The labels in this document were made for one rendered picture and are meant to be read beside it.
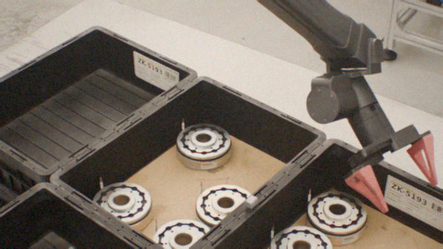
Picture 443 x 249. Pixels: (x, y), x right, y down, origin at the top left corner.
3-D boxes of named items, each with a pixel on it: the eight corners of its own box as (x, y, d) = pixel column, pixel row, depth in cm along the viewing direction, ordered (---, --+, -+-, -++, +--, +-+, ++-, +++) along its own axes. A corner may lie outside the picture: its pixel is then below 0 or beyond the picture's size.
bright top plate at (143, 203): (125, 176, 141) (125, 174, 141) (163, 204, 135) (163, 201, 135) (80, 203, 135) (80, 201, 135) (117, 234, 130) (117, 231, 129)
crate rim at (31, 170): (97, 33, 170) (96, 23, 169) (202, 83, 155) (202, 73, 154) (-56, 119, 146) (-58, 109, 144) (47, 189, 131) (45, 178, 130)
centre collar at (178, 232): (179, 226, 131) (179, 224, 130) (204, 238, 129) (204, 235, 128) (162, 244, 127) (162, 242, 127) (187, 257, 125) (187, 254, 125)
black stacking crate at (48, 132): (101, 70, 176) (97, 26, 169) (201, 122, 161) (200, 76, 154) (-44, 158, 152) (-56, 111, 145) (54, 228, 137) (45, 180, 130)
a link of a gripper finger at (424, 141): (456, 174, 119) (426, 120, 120) (419, 193, 116) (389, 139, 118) (438, 184, 125) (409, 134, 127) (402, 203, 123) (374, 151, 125)
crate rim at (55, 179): (202, 83, 155) (202, 73, 154) (329, 145, 140) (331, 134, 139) (47, 189, 131) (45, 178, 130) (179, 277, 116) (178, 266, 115)
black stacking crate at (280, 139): (203, 122, 161) (202, 76, 154) (324, 185, 146) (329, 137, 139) (56, 229, 137) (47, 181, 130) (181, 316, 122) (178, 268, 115)
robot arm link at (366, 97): (366, 68, 124) (341, 85, 128) (344, 72, 119) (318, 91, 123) (387, 105, 123) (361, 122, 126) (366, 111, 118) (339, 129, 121)
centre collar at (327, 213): (331, 197, 136) (331, 195, 136) (356, 208, 134) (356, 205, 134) (318, 214, 133) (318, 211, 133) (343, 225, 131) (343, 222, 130)
